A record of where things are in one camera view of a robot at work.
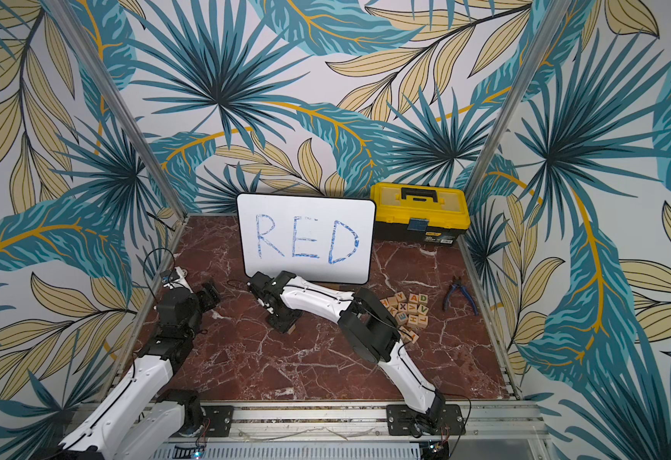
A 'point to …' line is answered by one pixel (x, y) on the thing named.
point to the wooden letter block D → (423, 298)
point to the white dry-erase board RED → (322, 239)
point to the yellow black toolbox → (421, 213)
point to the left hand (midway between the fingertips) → (203, 287)
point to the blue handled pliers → (457, 283)
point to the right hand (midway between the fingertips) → (286, 321)
